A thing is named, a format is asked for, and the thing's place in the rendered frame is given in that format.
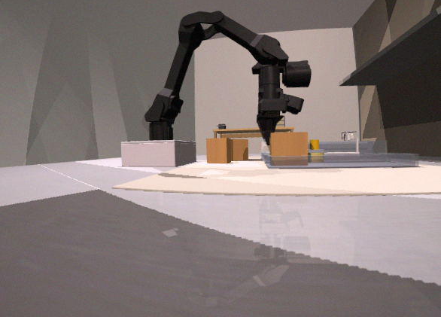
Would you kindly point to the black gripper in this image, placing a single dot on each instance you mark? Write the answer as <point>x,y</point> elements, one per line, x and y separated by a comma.
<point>269,107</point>

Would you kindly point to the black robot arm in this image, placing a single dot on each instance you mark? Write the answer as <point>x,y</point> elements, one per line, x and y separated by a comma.
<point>272,61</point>

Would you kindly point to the orange cube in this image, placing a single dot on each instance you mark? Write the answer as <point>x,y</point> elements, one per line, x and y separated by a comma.
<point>239,149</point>
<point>218,150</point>

